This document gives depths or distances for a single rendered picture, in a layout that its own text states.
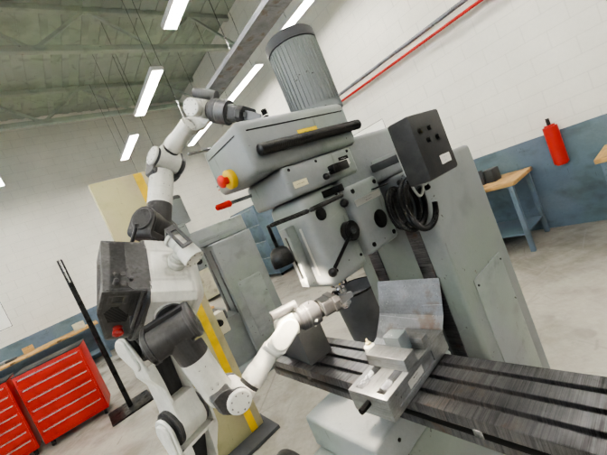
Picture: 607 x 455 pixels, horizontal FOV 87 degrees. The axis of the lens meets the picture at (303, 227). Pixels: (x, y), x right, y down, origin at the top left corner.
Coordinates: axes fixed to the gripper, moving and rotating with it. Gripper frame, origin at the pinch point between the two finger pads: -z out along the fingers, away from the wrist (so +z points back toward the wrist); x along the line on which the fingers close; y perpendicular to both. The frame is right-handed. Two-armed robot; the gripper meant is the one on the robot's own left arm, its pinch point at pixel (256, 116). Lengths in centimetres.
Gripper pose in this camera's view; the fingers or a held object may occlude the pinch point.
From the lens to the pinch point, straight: 120.0
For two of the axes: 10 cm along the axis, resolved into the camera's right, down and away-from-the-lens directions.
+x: -3.2, 2.0, -9.3
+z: -9.3, -2.3, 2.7
